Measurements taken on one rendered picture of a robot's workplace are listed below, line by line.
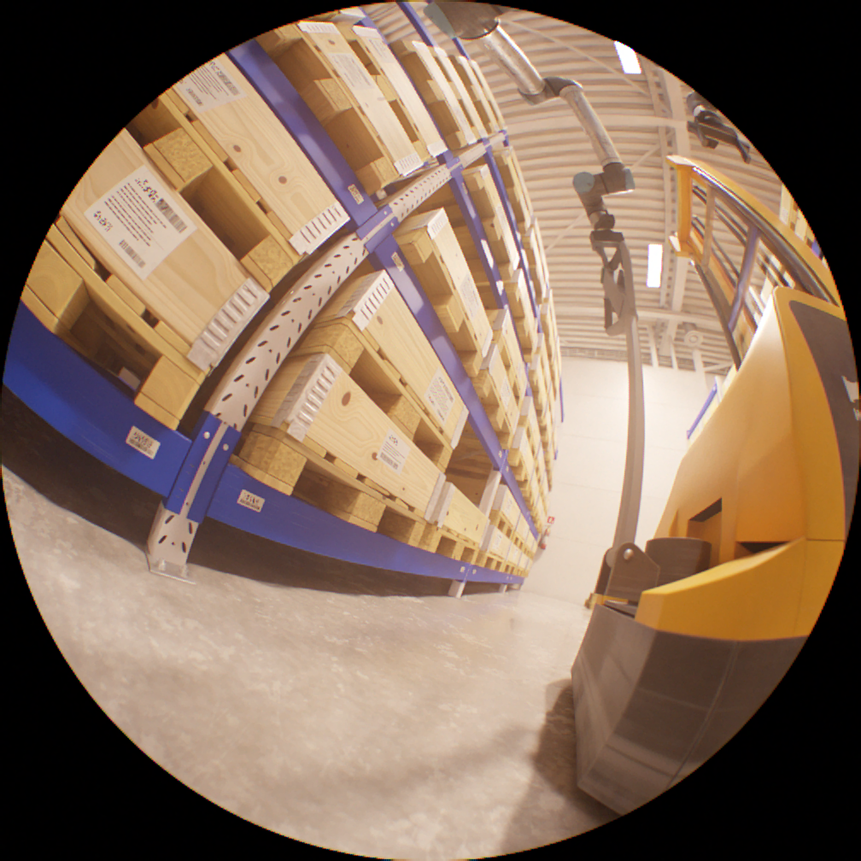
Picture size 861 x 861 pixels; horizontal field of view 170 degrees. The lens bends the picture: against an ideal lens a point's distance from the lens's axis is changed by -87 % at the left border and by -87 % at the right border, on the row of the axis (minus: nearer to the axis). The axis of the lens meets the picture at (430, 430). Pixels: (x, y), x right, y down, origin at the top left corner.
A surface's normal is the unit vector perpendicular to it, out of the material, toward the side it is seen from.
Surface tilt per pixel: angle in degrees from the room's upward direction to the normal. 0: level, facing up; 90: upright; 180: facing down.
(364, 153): 180
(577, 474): 90
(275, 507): 90
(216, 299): 90
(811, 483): 90
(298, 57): 180
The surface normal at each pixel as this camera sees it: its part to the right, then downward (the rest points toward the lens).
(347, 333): 0.84, 0.12
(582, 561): -0.40, -0.49
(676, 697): -0.88, -0.43
